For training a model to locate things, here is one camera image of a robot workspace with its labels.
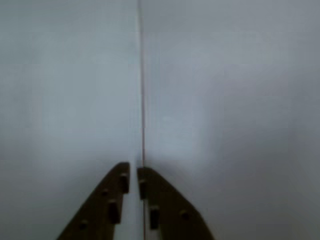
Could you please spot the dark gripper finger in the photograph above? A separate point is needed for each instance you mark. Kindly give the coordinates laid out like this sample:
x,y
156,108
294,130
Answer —
x,y
175,215
100,207

